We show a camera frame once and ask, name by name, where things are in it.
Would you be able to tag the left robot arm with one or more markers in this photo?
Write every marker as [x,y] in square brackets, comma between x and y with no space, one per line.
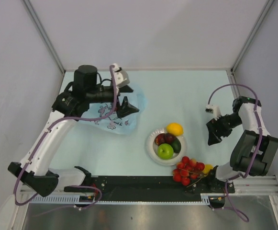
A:
[85,98]

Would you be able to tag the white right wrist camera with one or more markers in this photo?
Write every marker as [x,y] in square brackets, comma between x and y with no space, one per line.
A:
[213,109]

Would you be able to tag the dark green fake avocado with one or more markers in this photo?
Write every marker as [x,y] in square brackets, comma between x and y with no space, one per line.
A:
[176,145]

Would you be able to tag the green fake apple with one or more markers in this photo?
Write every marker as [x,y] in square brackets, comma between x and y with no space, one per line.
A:
[165,151]

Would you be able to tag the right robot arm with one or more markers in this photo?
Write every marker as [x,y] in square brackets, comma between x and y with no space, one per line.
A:
[255,149]

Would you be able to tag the yellow fake pear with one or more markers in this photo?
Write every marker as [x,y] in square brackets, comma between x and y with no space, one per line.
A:
[207,169]

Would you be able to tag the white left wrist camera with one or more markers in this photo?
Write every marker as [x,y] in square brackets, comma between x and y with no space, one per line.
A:
[119,75]

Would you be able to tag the red fake strawberry bunch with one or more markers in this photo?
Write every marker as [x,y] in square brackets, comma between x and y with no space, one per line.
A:
[188,171]

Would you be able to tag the white paper plate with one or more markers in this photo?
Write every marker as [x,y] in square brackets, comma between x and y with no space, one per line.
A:
[152,148]

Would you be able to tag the blue slotted cable duct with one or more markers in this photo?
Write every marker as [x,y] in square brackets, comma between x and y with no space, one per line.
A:
[56,199]

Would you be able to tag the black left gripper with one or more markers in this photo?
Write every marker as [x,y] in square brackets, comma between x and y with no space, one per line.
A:
[126,108]

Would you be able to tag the yellow fake lemon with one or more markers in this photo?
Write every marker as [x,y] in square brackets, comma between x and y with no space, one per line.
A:
[175,129]

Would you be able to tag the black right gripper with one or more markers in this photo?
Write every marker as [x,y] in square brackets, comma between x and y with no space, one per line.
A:
[214,136]

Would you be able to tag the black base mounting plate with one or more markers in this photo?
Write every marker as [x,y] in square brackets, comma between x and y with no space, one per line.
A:
[152,188]

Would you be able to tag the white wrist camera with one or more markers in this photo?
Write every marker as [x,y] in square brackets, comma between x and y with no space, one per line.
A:
[119,75]
[213,109]

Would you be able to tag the dark red fake fruit slice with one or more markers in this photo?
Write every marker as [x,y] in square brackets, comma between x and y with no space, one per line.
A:
[169,138]

